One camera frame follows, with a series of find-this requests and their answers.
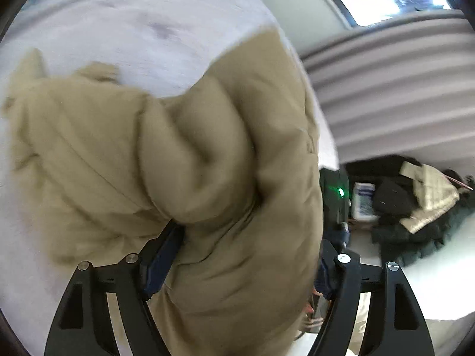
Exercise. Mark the cream quilted jacket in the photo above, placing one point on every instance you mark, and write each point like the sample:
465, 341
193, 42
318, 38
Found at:
434, 192

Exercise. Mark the white blue package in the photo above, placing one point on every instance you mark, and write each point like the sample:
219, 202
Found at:
362, 202

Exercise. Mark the pile of dark clothes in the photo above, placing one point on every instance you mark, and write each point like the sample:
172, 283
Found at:
411, 209

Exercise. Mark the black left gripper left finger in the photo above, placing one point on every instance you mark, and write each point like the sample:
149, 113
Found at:
99, 300

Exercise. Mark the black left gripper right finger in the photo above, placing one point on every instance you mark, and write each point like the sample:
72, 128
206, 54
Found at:
395, 324

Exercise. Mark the beige quilted puffer jacket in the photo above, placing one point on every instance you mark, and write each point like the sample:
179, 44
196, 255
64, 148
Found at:
103, 167

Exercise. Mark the lilac plush bed blanket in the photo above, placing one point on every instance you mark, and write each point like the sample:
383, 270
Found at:
162, 47

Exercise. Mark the grey pleated curtain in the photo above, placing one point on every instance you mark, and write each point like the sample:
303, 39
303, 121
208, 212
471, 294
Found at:
405, 86

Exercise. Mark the person's right hand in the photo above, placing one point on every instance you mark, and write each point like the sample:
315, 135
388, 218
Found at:
314, 313

